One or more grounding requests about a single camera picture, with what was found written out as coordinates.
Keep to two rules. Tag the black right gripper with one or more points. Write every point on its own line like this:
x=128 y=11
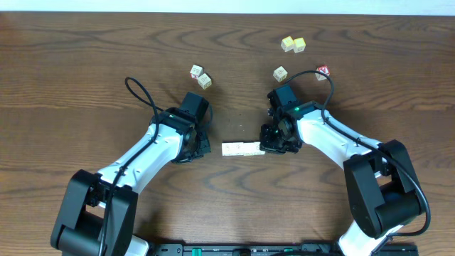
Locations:
x=267 y=145

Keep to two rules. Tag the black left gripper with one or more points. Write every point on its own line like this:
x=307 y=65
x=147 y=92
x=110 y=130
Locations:
x=203 y=143

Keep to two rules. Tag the red edged wooden block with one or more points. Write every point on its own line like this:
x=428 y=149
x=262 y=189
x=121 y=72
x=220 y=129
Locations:
x=257 y=149

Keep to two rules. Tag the green letter J block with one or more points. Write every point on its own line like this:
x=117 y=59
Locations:
x=226 y=149

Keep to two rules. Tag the white wooden block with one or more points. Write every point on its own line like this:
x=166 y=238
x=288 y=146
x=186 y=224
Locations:
x=249 y=148

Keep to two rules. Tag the blue letter X block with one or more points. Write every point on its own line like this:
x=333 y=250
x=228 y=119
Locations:
x=238 y=149

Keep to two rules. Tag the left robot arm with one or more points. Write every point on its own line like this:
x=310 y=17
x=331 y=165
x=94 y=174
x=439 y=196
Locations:
x=98 y=210

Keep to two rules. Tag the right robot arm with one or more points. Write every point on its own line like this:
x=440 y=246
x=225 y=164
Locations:
x=384 y=193

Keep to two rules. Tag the plain drawing wooden block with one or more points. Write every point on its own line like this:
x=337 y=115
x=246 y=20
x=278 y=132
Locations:
x=280 y=74

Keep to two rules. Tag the yellow letter wooden block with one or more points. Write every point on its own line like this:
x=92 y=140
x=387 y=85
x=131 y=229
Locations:
x=204 y=81

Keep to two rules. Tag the red number 3 block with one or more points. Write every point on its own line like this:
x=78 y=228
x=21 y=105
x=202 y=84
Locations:
x=196 y=71

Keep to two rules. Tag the red letter V block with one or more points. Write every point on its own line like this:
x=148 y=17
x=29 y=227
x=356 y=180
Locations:
x=322 y=72

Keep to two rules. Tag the pale yellow block left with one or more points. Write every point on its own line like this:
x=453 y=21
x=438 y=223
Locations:
x=287 y=44

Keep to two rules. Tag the yellow block right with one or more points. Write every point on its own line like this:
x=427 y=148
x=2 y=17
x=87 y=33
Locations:
x=299 y=45

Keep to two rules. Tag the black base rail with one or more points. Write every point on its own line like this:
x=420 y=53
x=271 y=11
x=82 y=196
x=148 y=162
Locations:
x=310 y=248

